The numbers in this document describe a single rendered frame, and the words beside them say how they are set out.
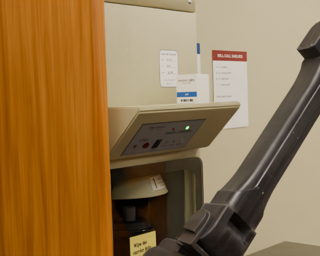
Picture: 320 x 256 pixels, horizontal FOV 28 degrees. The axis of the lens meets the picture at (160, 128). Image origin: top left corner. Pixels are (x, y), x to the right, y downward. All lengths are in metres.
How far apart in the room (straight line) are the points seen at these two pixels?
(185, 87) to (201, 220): 0.48
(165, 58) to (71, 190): 0.38
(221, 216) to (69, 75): 0.40
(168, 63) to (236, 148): 1.01
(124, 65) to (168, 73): 0.13
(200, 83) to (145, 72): 0.12
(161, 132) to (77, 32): 0.26
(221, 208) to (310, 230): 1.95
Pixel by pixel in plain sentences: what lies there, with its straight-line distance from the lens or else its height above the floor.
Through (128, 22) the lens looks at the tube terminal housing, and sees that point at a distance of 1.28.
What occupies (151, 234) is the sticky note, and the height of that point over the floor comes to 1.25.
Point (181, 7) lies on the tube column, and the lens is 1.41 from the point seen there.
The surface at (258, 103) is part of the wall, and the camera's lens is 2.44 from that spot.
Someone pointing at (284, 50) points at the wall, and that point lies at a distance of 2.62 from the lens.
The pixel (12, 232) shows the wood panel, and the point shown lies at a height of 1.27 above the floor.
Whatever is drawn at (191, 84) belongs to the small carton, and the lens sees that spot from 1.30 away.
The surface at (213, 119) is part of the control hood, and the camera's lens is 1.33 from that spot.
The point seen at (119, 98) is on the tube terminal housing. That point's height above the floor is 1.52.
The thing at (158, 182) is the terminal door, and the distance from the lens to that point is 1.32.
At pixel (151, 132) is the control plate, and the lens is 1.21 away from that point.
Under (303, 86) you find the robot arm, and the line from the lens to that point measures 1.02.
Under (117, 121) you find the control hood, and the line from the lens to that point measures 1.16.
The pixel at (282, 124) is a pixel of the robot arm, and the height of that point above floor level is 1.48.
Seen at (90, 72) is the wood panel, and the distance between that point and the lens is 1.09.
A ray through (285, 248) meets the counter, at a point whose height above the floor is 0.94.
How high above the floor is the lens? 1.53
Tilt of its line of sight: 3 degrees down
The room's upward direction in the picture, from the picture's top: 2 degrees counter-clockwise
